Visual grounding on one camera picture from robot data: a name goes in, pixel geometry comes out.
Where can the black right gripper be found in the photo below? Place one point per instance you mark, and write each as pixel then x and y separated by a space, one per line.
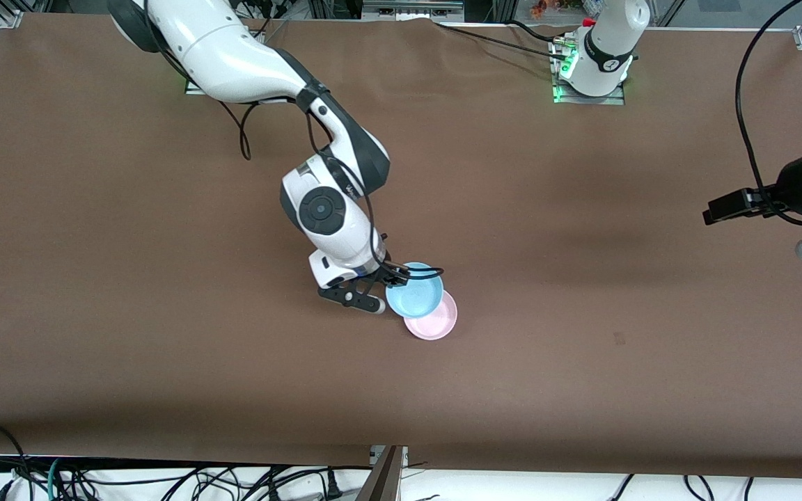
pixel 381 273

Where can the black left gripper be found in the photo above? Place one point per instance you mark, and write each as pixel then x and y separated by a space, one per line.
pixel 789 184

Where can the blue plastic bowl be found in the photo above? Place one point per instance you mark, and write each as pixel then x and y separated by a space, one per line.
pixel 411 296

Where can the pink plastic bowl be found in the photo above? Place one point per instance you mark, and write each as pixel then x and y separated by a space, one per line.
pixel 436 325

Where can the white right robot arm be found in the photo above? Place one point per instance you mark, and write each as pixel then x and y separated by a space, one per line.
pixel 234 56

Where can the brown table cover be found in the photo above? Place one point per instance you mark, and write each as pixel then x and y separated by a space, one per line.
pixel 512 174

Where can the black power plug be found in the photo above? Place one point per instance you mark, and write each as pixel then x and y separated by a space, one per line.
pixel 333 487

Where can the grey equipment box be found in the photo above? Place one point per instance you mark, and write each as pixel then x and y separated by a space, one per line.
pixel 411 10

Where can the orange colourful objects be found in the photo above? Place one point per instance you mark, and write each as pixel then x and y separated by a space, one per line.
pixel 547 7

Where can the aluminium profile post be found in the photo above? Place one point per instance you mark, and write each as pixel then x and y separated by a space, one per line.
pixel 387 480

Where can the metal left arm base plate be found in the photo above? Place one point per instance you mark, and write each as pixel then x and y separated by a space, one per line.
pixel 560 94

